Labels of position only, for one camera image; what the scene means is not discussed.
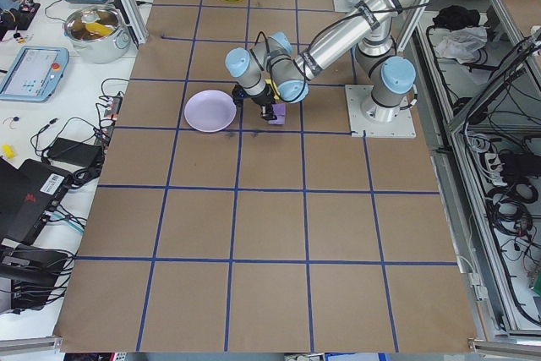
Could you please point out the yellow foam block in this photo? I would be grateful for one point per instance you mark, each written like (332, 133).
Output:
(272, 89)

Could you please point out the purple foam block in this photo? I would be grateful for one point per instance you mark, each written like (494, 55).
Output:
(280, 115)

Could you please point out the purple plate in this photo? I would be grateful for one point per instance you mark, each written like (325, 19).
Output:
(209, 111)

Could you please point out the black hub with red plugs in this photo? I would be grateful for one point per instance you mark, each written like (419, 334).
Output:
(110, 108)

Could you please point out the steel cooking pot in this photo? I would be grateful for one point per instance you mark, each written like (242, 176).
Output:
(101, 50)

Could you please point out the yellow object inside pot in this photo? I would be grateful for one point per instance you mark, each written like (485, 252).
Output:
(98, 29)

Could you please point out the black power adapter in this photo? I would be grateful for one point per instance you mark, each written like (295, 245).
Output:
(72, 150)

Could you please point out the glass pot lid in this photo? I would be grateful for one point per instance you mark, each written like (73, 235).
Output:
(80, 25)

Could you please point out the white crumpled cloth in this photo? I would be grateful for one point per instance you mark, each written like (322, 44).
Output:
(462, 45)

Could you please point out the black cloth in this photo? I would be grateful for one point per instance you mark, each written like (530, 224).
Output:
(458, 16)

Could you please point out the white power strip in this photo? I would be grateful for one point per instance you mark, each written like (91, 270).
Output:
(492, 164)

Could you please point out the black laptop with red logo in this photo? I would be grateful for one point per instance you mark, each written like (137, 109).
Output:
(25, 200)

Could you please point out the small black circuit board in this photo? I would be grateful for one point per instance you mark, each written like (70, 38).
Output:
(26, 10)

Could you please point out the small yellow plastic item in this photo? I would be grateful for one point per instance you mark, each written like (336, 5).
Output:
(7, 150)

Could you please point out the black computer box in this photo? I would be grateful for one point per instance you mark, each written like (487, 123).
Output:
(29, 268)

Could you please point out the aluminium extrusion bar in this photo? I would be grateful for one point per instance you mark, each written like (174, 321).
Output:
(29, 344)
(505, 344)

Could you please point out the aluminium extrusion post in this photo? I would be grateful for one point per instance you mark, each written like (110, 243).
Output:
(127, 1)

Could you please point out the metal V-shaped frame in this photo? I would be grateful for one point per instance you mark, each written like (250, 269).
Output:
(465, 192)

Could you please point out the small metal bracket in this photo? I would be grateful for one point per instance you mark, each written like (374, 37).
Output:
(476, 286)

